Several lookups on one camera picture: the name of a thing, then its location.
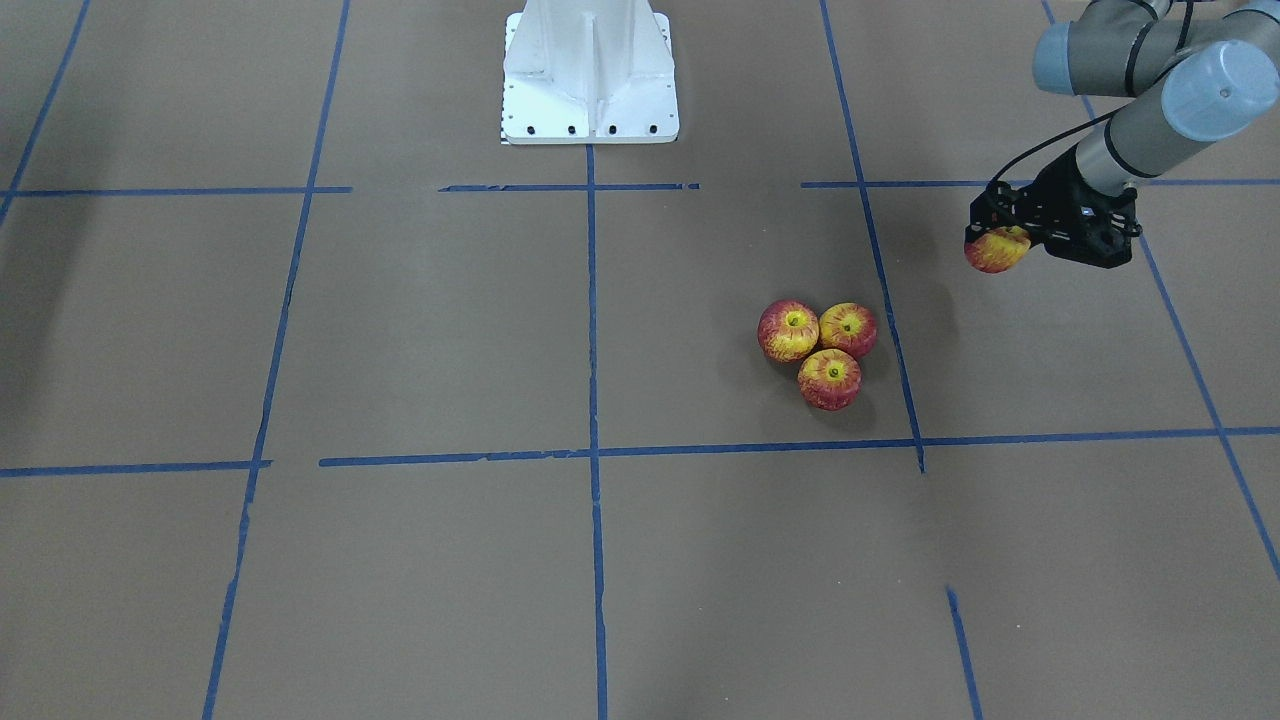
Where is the red yellow apple back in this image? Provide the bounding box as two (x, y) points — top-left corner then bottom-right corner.
(818, 302), (879, 360)

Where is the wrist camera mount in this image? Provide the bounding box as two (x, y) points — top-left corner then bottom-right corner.
(1042, 206), (1142, 269)

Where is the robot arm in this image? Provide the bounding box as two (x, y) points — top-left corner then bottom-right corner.
(965, 1), (1279, 272)

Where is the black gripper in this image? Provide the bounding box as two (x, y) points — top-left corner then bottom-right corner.
(964, 155), (1137, 246)

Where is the red yellow apple front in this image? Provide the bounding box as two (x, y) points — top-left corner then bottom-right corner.
(796, 348), (861, 413)

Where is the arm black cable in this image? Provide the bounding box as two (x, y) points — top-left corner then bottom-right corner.
(986, 0), (1201, 201)

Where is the white camera pedestal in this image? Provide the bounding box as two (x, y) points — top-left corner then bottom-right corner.
(500, 1), (681, 145)

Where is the carried red yellow apple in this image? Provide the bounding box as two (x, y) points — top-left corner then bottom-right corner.
(964, 227), (1032, 274)

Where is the red yellow apple side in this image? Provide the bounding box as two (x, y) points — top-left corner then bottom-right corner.
(756, 299), (820, 363)

